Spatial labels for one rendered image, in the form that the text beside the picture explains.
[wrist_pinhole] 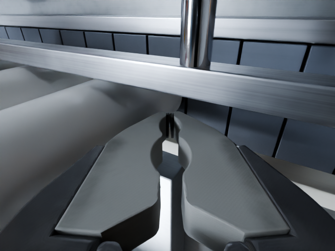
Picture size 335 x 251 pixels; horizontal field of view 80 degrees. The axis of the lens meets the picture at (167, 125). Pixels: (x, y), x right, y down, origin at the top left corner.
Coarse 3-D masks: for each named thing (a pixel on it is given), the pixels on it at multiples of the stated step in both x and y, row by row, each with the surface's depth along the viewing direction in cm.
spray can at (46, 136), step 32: (64, 96) 10; (96, 96) 11; (128, 96) 12; (160, 96) 14; (0, 128) 7; (32, 128) 8; (64, 128) 9; (96, 128) 10; (0, 160) 7; (32, 160) 7; (64, 160) 8; (0, 192) 7; (32, 192) 7; (0, 224) 7
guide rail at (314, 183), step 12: (168, 144) 16; (264, 156) 14; (276, 168) 13; (288, 168) 13; (300, 168) 13; (312, 168) 13; (300, 180) 12; (312, 180) 12; (324, 180) 12; (312, 192) 12; (324, 192) 11; (324, 204) 12
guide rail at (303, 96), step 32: (32, 64) 12; (64, 64) 11; (96, 64) 9; (128, 64) 8; (160, 64) 8; (224, 64) 8; (192, 96) 8; (224, 96) 7; (256, 96) 6; (288, 96) 6; (320, 96) 6
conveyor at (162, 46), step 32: (0, 32) 28; (32, 32) 24; (64, 32) 21; (96, 32) 19; (256, 64) 13; (288, 64) 13; (320, 64) 12; (224, 128) 17; (256, 128) 15; (288, 128) 14; (320, 128) 13; (288, 160) 15; (320, 160) 14
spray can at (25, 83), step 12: (0, 72) 13; (12, 72) 13; (24, 72) 13; (36, 72) 14; (48, 72) 14; (60, 72) 15; (0, 84) 12; (12, 84) 12; (24, 84) 13; (36, 84) 13; (48, 84) 14; (60, 84) 14; (72, 84) 15; (0, 96) 12; (12, 96) 12; (24, 96) 12; (36, 96) 13; (0, 108) 11
